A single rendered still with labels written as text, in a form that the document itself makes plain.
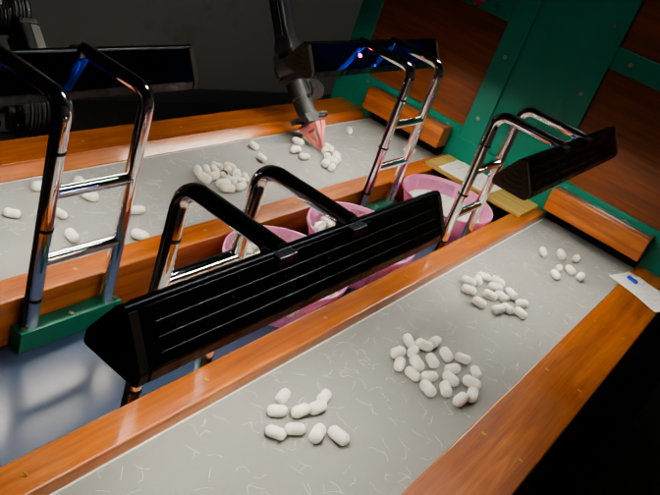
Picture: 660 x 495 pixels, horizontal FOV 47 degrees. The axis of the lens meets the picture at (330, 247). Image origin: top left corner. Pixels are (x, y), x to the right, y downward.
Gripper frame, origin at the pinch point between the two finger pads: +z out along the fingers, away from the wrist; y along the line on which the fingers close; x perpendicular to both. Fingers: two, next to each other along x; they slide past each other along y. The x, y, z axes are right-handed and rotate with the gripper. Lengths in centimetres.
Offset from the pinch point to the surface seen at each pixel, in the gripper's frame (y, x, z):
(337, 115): 26.6, 8.6, -11.2
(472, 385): -54, -52, 63
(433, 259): -23, -35, 40
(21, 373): -114, -13, 31
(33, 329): -109, -14, 25
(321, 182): -15.4, -7.4, 11.6
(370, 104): 36.0, 1.3, -11.0
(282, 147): -10.8, 4.5, -2.5
